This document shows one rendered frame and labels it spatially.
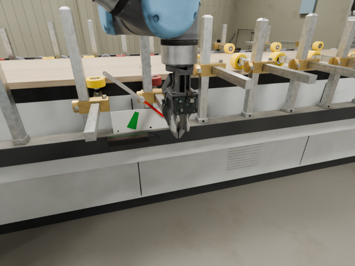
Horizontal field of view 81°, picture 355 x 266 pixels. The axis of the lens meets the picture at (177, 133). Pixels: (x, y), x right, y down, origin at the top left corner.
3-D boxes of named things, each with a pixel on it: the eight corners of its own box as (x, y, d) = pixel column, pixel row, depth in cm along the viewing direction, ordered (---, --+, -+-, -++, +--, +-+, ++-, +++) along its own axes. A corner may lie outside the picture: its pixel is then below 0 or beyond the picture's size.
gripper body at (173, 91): (170, 118, 52) (169, 68, 47) (162, 107, 60) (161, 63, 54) (198, 115, 54) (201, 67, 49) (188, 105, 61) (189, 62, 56)
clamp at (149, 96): (169, 102, 90) (169, 90, 87) (138, 105, 87) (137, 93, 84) (167, 98, 95) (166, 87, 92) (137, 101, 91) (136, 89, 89)
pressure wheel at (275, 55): (284, 49, 117) (272, 57, 117) (288, 62, 121) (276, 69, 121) (277, 48, 122) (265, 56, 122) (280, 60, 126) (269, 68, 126)
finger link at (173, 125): (171, 146, 58) (171, 115, 54) (167, 137, 63) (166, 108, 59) (182, 145, 59) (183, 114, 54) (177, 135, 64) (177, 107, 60)
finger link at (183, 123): (182, 145, 59) (183, 114, 55) (177, 135, 64) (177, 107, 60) (193, 143, 59) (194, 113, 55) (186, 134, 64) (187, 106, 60)
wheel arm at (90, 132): (97, 143, 61) (95, 130, 59) (85, 144, 61) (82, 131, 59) (103, 98, 99) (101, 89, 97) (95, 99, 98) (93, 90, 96)
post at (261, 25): (250, 123, 108) (269, 18, 86) (244, 124, 107) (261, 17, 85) (246, 121, 111) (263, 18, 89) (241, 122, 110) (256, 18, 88)
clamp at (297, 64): (318, 69, 103) (321, 58, 100) (295, 71, 99) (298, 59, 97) (308, 67, 108) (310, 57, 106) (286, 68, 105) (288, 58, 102)
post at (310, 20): (291, 115, 113) (319, 13, 91) (286, 115, 112) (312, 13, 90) (287, 113, 116) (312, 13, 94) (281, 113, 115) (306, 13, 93)
